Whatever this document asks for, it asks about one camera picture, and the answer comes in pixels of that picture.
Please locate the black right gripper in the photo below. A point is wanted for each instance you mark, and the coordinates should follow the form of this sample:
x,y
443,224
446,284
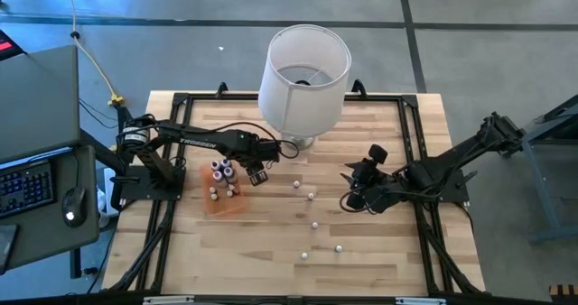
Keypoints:
x,y
381,187

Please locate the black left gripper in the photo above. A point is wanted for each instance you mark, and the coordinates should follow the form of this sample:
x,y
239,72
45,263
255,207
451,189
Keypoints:
x,y
262,154

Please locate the tall black bottle black tip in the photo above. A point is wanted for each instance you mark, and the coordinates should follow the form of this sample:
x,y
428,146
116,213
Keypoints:
x,y
230,172

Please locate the large food colouring bottle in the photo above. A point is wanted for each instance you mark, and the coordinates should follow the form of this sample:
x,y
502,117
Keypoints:
x,y
225,163

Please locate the pink food colouring bottle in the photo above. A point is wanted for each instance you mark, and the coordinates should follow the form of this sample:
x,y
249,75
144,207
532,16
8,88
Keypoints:
x,y
218,175

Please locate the orange plastic tray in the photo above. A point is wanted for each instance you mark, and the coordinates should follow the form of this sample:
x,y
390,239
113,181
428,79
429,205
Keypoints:
x,y
226,206

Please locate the large red bottle white cap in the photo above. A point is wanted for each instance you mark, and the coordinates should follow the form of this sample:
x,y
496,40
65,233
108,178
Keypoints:
x,y
215,165

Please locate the small red bottle white cap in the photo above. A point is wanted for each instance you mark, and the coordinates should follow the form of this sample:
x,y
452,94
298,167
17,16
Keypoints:
x,y
310,196

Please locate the small grass green bottle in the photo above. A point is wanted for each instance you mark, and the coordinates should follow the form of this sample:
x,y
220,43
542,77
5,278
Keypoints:
x,y
304,255

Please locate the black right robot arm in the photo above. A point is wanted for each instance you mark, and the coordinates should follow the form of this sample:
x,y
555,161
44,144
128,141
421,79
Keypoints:
x,y
451,156

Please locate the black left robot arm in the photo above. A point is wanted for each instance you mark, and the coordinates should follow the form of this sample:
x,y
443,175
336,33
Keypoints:
x,y
198,142

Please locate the silver table lamp white shade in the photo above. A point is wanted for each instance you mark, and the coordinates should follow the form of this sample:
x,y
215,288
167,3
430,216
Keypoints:
x,y
302,84

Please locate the black computer mouse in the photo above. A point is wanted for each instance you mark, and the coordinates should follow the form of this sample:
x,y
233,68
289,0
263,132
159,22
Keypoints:
x,y
74,206

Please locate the blue grey metal cart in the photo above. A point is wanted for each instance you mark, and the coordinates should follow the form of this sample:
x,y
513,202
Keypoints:
x,y
553,129

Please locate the dark grey side desk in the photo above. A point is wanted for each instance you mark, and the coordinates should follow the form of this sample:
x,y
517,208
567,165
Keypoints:
x,y
49,237

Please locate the striped wooden block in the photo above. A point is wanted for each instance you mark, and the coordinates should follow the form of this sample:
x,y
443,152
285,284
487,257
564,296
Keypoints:
x,y
563,291

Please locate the grey monitor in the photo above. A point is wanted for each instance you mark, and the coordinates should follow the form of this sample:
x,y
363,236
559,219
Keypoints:
x,y
38,102

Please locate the black backlit keyboard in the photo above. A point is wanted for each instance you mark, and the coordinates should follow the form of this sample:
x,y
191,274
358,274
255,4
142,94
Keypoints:
x,y
25,187

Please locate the black tablet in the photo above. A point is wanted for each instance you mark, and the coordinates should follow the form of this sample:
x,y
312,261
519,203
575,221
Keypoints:
x,y
6,248

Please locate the black device red light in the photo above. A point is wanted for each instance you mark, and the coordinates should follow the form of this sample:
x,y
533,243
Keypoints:
x,y
6,45

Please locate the black aluminium table frame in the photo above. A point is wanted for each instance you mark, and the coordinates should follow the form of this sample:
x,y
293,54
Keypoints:
x,y
384,97

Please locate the silver bracket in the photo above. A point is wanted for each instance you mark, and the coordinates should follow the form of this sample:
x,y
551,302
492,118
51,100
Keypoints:
x,y
168,300
421,301

